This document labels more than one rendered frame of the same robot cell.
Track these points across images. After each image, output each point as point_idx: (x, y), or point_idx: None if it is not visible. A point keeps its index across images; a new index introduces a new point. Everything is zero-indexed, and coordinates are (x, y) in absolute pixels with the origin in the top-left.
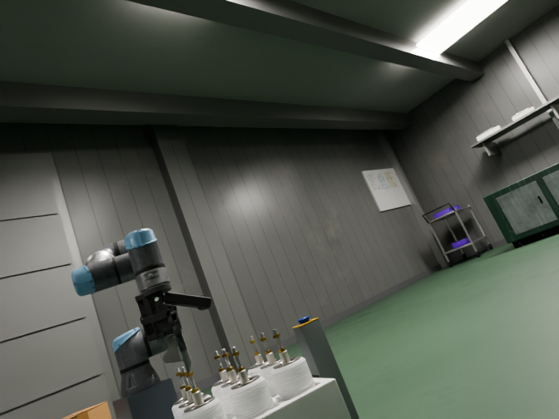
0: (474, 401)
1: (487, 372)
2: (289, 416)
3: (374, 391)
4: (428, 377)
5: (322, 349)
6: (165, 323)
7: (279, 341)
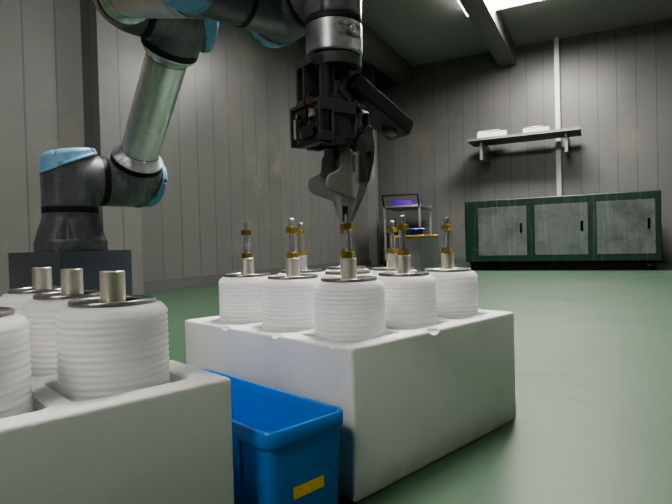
0: (629, 391)
1: (605, 368)
2: (468, 339)
3: None
4: None
5: None
6: (348, 124)
7: (449, 236)
